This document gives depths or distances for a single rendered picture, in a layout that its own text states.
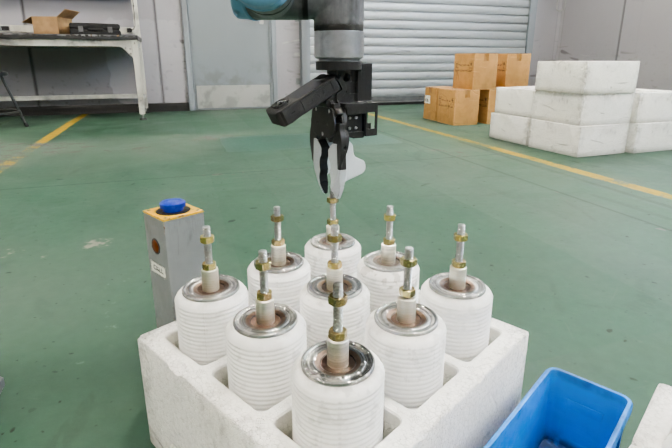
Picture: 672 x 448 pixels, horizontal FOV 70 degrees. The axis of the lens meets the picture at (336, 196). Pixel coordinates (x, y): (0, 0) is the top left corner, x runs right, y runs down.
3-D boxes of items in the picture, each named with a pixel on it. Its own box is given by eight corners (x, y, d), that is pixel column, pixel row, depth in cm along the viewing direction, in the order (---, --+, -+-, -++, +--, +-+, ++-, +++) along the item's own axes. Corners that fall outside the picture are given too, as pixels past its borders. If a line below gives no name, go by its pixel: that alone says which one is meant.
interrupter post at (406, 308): (410, 314, 58) (411, 290, 57) (419, 324, 56) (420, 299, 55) (392, 317, 58) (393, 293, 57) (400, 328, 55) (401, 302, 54)
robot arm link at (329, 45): (330, 29, 67) (303, 32, 74) (330, 63, 68) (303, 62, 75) (373, 31, 71) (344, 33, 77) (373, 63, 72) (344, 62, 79)
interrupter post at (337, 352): (321, 364, 49) (320, 336, 48) (338, 355, 50) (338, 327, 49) (337, 376, 47) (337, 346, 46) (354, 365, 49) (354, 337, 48)
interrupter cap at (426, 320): (419, 301, 61) (420, 296, 61) (450, 332, 54) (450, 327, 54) (364, 310, 59) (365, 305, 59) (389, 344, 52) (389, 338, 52)
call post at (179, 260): (181, 395, 81) (162, 222, 72) (161, 377, 85) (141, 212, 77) (217, 376, 86) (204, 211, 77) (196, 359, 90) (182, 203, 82)
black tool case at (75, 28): (71, 36, 452) (69, 24, 450) (119, 37, 470) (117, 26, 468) (69, 34, 422) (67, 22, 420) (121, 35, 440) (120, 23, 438)
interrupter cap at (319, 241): (339, 233, 86) (339, 229, 86) (364, 246, 80) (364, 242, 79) (302, 241, 82) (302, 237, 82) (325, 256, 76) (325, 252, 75)
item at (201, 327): (203, 437, 63) (192, 314, 58) (175, 398, 70) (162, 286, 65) (266, 404, 69) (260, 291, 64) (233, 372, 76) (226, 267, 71)
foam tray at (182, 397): (340, 662, 45) (341, 514, 40) (149, 442, 71) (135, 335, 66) (516, 435, 72) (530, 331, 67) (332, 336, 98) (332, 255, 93)
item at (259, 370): (321, 432, 64) (320, 311, 59) (283, 488, 55) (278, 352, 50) (261, 410, 68) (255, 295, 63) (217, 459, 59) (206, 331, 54)
